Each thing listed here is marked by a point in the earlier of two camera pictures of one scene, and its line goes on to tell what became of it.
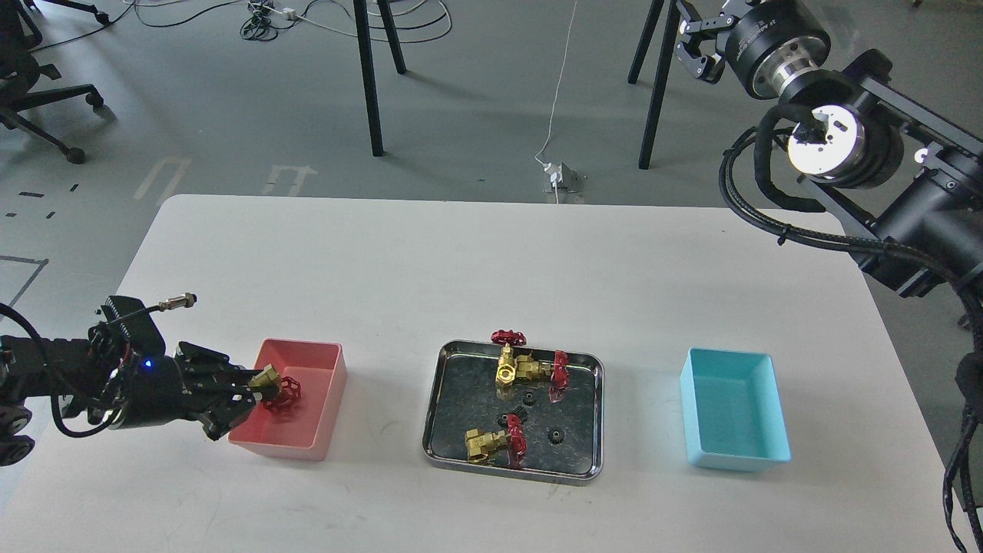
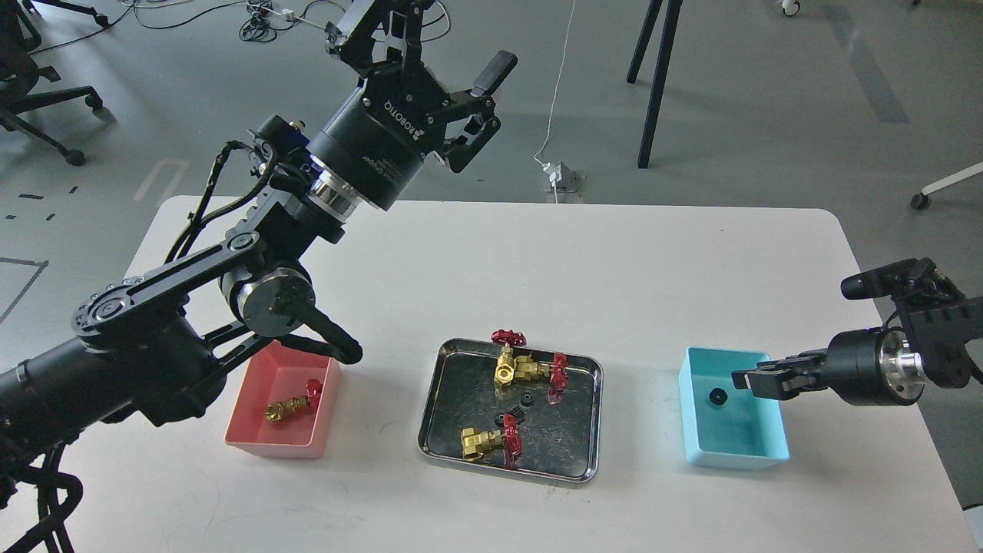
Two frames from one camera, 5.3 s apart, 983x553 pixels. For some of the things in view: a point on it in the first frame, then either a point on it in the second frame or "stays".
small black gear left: x=504 y=418 stays
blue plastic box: x=734 y=412 stays
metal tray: x=564 y=440 stays
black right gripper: x=767 y=42 → x=875 y=366
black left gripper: x=196 y=383 → x=370 y=147
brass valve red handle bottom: x=508 y=446 stays
